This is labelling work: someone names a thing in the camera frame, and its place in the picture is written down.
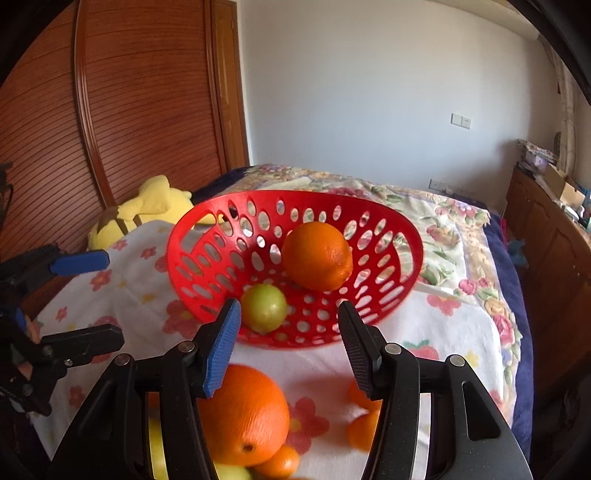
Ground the floral bedsheet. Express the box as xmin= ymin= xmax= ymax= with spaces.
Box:
xmin=191 ymin=166 xmax=536 ymax=453

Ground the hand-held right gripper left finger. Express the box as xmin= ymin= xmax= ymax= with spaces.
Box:
xmin=48 ymin=298 xmax=243 ymax=480

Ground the floral quilted bedspread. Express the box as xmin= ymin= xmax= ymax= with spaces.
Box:
xmin=226 ymin=164 xmax=525 ymax=462

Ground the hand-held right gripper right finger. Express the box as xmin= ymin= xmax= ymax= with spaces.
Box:
xmin=337 ymin=300 xmax=532 ymax=480

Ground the yellow lemon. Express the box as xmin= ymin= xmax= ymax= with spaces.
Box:
xmin=147 ymin=406 xmax=168 ymax=480

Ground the small tangerine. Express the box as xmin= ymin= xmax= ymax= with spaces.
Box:
xmin=347 ymin=381 xmax=384 ymax=411
xmin=347 ymin=413 xmax=382 ymax=452
xmin=254 ymin=444 xmax=301 ymax=478

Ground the long wooden cabinet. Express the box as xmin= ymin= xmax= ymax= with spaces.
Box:
xmin=503 ymin=166 xmax=591 ymax=416

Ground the red perforated plastic basket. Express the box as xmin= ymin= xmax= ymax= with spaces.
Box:
xmin=166 ymin=190 xmax=424 ymax=348

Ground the small green apple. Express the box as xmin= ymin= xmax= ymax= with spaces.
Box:
xmin=240 ymin=284 xmax=288 ymax=333
xmin=213 ymin=463 xmax=254 ymax=480

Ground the yellow plush toy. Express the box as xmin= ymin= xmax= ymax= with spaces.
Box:
xmin=88 ymin=175 xmax=227 ymax=252

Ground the medium orange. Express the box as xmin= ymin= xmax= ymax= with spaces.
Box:
xmin=281 ymin=222 xmax=354 ymax=291

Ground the beige patterned curtain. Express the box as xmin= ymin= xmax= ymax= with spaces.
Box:
xmin=549 ymin=41 xmax=578 ymax=171

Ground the large orange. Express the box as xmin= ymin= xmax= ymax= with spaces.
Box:
xmin=196 ymin=364 xmax=291 ymax=468

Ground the open cardboard box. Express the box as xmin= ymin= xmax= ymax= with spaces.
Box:
xmin=545 ymin=164 xmax=586 ymax=206

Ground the wooden louvered wardrobe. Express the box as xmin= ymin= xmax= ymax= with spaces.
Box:
xmin=0 ymin=0 xmax=250 ymax=319

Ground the teal plush toy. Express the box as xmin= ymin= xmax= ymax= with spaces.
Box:
xmin=507 ymin=239 xmax=527 ymax=268

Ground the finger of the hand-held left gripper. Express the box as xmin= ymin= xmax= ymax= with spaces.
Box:
xmin=2 ymin=244 xmax=110 ymax=305
xmin=18 ymin=323 xmax=125 ymax=384

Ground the white flower print towel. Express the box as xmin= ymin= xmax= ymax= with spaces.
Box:
xmin=34 ymin=220 xmax=504 ymax=480

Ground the pile of folded cloths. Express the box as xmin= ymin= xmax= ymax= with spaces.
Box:
xmin=517 ymin=138 xmax=559 ymax=171

